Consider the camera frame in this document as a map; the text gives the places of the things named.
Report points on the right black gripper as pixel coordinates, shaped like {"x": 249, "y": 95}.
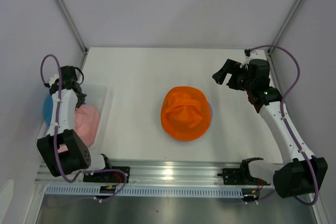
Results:
{"x": 231, "y": 67}

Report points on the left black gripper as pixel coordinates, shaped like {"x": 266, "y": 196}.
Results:
{"x": 80, "y": 100}

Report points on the blue bucket hat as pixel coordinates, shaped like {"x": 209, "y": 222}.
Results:
{"x": 47, "y": 110}

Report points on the purple bucket hat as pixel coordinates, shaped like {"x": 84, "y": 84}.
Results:
{"x": 211, "y": 110}

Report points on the pink bucket hat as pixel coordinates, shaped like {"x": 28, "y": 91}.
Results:
{"x": 87, "y": 120}

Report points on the orange bucket hat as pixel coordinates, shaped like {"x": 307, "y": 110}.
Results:
{"x": 185, "y": 113}

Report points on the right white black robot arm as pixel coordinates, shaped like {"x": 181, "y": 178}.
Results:
{"x": 302, "y": 172}

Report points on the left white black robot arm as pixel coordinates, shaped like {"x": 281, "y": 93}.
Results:
{"x": 62, "y": 149}

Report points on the white plastic basket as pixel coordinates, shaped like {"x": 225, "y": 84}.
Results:
{"x": 102, "y": 113}

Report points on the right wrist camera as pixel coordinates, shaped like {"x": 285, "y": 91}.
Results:
{"x": 249, "y": 55}

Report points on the right aluminium frame post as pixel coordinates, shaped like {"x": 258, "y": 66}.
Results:
{"x": 289, "y": 18}

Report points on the aluminium frame post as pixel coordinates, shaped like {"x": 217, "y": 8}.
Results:
{"x": 65, "y": 13}
{"x": 289, "y": 18}

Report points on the left aluminium frame post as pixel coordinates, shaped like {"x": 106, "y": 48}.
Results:
{"x": 65, "y": 13}

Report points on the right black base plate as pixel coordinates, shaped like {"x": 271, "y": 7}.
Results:
{"x": 239, "y": 176}

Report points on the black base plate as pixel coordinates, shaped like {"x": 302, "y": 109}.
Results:
{"x": 108, "y": 177}
{"x": 239, "y": 176}

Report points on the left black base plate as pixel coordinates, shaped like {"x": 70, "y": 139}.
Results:
{"x": 108, "y": 177}

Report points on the white slotted cable duct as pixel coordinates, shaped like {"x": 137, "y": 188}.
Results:
{"x": 150, "y": 191}

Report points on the aluminium mounting rail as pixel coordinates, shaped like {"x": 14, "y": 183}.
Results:
{"x": 173, "y": 173}

